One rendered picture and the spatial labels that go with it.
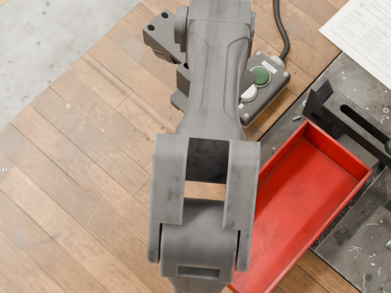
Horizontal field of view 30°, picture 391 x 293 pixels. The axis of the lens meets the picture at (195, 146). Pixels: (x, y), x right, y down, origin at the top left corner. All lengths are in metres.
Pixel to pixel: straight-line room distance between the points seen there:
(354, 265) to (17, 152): 0.52
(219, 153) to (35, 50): 1.63
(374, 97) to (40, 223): 0.54
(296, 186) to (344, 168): 0.08
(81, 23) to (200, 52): 1.55
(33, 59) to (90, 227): 1.21
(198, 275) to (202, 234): 0.06
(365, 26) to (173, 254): 0.67
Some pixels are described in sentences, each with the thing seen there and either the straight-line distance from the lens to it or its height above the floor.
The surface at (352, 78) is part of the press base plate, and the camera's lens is 1.17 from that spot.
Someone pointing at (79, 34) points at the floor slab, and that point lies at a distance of 2.24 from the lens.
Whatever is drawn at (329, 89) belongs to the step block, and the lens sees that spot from 1.07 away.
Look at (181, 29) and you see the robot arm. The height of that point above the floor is 1.23.
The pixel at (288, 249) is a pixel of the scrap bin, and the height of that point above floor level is 0.91.
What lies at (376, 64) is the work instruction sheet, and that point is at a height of 0.90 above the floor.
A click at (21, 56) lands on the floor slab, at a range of 2.23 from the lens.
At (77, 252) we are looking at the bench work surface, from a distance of 1.06.
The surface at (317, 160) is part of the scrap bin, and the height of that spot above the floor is 0.91.
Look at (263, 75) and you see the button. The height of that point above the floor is 0.94.
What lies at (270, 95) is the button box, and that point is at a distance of 1.10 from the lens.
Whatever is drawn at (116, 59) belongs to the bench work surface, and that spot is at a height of 0.90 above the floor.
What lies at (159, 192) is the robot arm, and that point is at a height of 1.33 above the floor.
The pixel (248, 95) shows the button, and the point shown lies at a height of 0.94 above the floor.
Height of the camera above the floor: 1.92
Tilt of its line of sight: 69 degrees down
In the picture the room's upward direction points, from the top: 1 degrees clockwise
